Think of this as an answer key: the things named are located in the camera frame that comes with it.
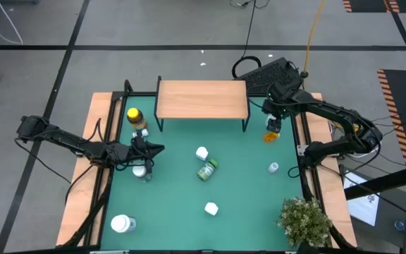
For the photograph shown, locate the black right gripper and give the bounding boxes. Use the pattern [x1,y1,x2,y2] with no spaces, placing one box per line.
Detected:
[262,100,289,135]

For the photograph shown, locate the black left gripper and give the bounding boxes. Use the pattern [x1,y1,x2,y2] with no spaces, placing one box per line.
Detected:
[128,130,166,183]

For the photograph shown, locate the orange pill vial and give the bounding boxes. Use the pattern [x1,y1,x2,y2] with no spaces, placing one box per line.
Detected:
[263,131,281,144]

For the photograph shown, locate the clear bottle white cap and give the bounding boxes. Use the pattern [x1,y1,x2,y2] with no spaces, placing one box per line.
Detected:
[132,164,153,183]

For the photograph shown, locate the fish oil bottle yellow cap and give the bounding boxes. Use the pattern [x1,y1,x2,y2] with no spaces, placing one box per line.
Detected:
[126,107,148,131]

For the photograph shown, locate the white bottle with printed label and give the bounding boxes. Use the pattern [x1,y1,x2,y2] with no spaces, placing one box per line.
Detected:
[195,146,209,162]

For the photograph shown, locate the green cap supplement bottle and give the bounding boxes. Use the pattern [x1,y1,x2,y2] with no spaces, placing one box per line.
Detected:
[197,158,219,182]

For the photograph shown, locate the large gummies jar white lid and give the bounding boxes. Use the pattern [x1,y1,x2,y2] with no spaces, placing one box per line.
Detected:
[110,214,137,234]

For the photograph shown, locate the white melatonin bottle blue label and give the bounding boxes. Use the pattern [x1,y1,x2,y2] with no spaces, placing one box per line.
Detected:
[204,201,220,217]

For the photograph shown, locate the wooden shelf black metal legs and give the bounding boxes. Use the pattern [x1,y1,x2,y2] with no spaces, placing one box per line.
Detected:
[154,75,252,133]

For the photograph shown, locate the black perforated box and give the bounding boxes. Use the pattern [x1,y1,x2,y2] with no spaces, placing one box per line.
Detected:
[240,56,305,95]

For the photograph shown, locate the yellow plug connector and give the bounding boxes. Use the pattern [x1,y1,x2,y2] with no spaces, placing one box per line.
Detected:
[333,121,361,133]

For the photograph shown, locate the potted plant with pale leaves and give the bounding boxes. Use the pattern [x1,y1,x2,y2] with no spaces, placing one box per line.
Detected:
[276,196,333,253]

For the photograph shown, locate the white paper sheet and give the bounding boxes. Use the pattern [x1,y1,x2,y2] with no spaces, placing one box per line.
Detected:
[343,171,380,227]

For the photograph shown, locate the black beam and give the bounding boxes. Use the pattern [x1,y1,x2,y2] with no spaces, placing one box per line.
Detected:
[343,161,406,201]

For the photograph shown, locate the black metal table frame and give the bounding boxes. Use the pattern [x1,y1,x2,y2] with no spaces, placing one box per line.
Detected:
[56,79,357,254]

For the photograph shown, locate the black looped floor cable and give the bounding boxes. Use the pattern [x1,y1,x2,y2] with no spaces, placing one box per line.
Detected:
[230,0,271,80]

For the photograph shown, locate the yellow cable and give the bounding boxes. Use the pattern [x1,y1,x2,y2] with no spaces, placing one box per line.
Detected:
[303,0,327,75]

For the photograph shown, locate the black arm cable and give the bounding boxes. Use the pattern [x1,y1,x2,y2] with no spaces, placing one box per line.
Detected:
[13,137,73,185]

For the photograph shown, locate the white floor cable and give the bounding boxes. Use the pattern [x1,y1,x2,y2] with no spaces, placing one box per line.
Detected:
[0,0,24,46]

